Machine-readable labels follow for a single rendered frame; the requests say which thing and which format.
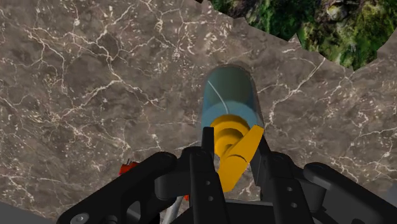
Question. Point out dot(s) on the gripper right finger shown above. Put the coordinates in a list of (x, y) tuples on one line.
[(279, 183)]

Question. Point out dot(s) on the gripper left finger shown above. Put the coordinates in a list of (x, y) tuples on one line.
[(124, 192)]

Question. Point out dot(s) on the blue spray bottle yellow nozzle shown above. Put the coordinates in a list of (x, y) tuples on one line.
[(229, 90)]

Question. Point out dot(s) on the robot stand green mossy pattern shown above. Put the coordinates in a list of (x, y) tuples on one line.
[(347, 28)]

